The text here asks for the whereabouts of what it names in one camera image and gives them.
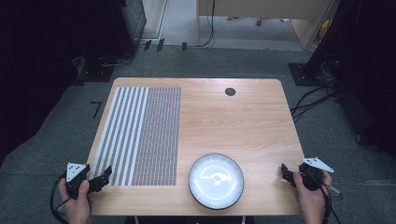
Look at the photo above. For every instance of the striped woven placemat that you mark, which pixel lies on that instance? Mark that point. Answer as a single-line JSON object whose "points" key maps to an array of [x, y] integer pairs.
{"points": [[146, 137]]}

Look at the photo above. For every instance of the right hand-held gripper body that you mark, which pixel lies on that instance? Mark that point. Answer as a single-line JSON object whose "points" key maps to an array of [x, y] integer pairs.
{"points": [[313, 174]]}

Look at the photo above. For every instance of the black stand base plate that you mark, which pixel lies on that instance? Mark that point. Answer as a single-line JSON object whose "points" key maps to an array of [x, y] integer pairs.
{"points": [[95, 73], [306, 76]]}

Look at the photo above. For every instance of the white plate with dark rim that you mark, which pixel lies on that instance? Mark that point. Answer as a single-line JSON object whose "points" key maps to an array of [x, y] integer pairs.
{"points": [[216, 181]]}

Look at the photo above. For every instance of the light wooden cabinet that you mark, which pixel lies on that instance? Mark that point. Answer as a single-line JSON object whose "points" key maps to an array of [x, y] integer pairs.
{"points": [[267, 9]]}

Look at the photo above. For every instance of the black stand column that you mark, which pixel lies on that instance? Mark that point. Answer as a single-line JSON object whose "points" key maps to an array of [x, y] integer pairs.
{"points": [[327, 34]]}

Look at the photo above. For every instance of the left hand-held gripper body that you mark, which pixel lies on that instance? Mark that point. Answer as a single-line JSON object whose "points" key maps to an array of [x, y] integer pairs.
{"points": [[74, 177]]}

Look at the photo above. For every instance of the yellow object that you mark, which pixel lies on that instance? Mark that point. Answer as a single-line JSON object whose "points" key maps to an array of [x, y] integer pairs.
{"points": [[325, 28]]}

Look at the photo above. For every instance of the dark equipment cabinet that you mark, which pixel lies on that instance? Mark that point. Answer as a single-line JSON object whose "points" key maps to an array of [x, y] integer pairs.
{"points": [[132, 21]]}

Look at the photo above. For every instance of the person's right hand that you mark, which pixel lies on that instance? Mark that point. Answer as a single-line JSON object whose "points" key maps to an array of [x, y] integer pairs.
{"points": [[309, 203]]}

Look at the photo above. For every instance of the person's left hand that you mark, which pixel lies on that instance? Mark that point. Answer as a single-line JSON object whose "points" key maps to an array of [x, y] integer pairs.
{"points": [[77, 203]]}

